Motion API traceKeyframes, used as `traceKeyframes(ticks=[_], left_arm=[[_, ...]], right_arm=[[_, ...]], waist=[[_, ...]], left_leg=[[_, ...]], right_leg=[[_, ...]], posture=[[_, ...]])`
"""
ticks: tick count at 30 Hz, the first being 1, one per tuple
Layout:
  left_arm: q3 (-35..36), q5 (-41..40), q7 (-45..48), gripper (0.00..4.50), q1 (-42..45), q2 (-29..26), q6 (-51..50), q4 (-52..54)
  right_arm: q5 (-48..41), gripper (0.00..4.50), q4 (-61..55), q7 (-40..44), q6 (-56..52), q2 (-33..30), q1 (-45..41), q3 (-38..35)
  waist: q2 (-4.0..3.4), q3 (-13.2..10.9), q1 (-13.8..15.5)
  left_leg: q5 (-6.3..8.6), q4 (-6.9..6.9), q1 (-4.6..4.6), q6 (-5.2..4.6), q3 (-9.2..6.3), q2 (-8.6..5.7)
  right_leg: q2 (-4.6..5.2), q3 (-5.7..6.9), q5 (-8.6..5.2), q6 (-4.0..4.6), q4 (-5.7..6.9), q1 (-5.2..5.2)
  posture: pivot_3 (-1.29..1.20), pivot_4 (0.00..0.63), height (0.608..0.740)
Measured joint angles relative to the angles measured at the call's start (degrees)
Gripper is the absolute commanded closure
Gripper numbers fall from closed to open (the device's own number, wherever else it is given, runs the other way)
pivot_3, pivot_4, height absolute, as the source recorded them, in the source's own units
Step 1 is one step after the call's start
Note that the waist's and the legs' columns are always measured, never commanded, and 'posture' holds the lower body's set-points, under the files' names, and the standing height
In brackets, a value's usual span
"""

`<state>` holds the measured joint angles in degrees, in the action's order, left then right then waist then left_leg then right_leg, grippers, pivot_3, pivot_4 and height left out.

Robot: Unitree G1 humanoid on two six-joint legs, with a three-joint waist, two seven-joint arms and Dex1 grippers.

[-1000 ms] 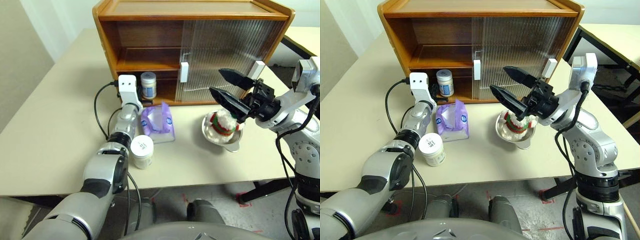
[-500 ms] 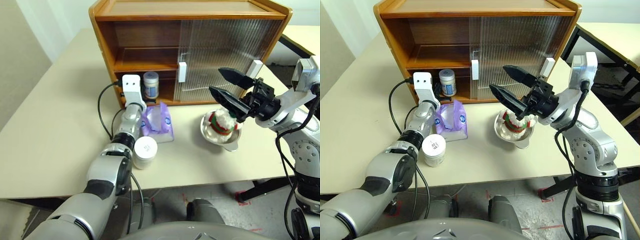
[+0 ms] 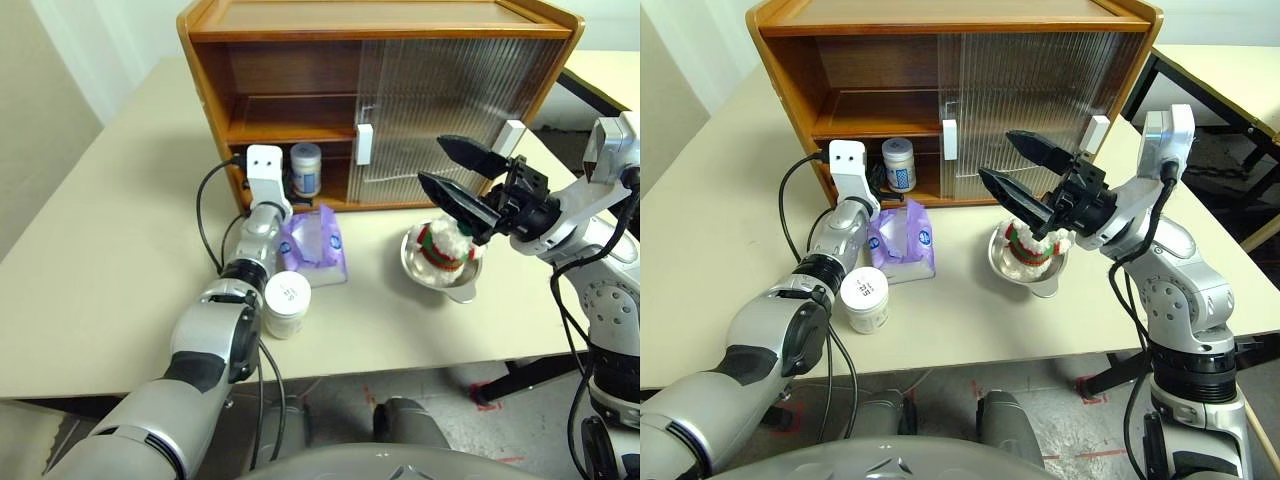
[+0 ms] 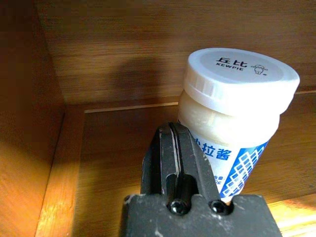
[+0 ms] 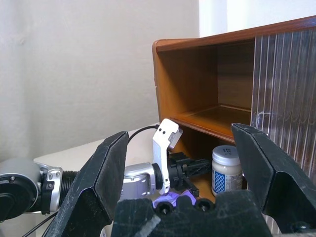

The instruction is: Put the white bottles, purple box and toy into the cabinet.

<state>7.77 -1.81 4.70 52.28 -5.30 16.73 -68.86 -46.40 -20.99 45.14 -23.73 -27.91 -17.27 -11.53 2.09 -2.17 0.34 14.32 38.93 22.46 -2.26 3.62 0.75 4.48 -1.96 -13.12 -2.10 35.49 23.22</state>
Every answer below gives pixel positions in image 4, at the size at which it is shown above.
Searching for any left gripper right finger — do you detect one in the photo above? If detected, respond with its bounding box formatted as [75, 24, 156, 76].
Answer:
[172, 122, 221, 201]

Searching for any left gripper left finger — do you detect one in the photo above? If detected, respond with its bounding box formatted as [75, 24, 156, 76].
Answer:
[142, 122, 181, 196]

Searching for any white-lidded salad dressing jar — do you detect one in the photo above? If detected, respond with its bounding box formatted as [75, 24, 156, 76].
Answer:
[176, 48, 301, 205]

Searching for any wooden cabinet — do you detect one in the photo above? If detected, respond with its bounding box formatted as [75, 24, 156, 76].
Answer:
[0, 0, 316, 237]

